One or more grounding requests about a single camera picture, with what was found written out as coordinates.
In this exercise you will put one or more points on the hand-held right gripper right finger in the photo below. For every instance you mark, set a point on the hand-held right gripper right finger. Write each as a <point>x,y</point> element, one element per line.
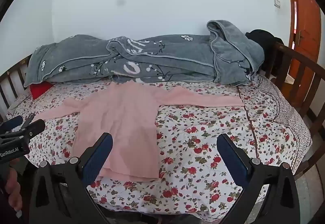
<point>232,160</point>

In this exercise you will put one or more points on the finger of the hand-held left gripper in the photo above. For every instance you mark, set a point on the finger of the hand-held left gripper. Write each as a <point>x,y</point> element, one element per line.
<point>34,127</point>
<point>12,122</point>

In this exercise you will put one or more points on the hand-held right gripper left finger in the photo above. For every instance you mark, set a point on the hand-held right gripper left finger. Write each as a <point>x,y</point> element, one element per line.
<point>99,155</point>

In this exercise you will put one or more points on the pink knit sweater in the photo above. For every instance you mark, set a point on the pink knit sweater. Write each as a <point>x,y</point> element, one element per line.
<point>119,117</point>

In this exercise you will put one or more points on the person's left hand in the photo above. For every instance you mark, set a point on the person's left hand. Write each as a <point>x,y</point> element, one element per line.
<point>14,188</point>

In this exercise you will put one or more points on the red pillow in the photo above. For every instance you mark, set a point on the red pillow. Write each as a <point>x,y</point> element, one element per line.
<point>40,89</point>

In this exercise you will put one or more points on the floral bed sheet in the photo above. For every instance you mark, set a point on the floral bed sheet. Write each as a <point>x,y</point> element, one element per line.
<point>198,117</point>

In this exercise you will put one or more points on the grey flower print blanket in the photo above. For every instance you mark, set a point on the grey flower print blanket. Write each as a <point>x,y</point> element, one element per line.
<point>152,61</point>

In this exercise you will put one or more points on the black cloth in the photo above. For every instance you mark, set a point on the black cloth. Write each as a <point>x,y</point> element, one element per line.
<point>261,38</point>

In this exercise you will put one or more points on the orange wooden door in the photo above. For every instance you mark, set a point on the orange wooden door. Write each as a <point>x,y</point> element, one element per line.
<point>304,18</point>

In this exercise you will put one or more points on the wooden bed frame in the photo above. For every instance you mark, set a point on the wooden bed frame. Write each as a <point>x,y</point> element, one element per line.
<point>299,56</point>

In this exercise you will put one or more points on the white light switch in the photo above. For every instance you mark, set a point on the white light switch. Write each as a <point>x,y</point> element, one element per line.
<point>277,2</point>

